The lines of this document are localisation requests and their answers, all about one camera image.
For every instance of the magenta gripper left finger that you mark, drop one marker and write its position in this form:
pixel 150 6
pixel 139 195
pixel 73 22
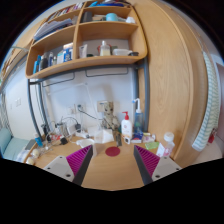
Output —
pixel 73 167

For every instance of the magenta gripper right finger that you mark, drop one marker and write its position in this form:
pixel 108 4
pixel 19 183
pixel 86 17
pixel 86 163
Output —
pixel 153 167

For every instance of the green sponge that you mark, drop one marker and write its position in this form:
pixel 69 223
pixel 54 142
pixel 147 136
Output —
pixel 151 145

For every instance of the white bowl on desk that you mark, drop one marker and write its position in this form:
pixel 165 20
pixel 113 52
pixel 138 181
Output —
pixel 85 142

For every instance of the white paper cup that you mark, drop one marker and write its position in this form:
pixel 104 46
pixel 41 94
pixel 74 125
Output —
pixel 98 148

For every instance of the clear blue spray bottle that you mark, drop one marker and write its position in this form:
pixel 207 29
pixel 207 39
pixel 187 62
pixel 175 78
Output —
pixel 138 121

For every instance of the clear bottle white cap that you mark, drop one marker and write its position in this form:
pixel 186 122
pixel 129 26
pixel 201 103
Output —
pixel 169 143

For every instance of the round dark red coaster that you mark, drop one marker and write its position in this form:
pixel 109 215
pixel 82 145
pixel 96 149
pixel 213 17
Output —
pixel 112 151

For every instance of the white pump lotion bottle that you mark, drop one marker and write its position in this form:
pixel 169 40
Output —
pixel 126 126

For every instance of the blue can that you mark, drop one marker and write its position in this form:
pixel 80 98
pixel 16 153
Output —
pixel 38 140

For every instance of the Groot figurine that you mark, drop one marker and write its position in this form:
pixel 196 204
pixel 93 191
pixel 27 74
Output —
pixel 110 121

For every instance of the striped hanging towel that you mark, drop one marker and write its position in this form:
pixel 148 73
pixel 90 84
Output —
pixel 211 117

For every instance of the wooden wardrobe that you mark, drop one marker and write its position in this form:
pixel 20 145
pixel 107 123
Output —
pixel 177 77

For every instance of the white bowl on shelf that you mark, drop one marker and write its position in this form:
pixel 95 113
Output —
pixel 121 52

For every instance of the clear bottle on shelf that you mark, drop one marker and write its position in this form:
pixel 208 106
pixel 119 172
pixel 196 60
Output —
pixel 105 49

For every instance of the wooden wall shelf unit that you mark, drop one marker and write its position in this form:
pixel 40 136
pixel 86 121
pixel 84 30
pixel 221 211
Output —
pixel 85 32

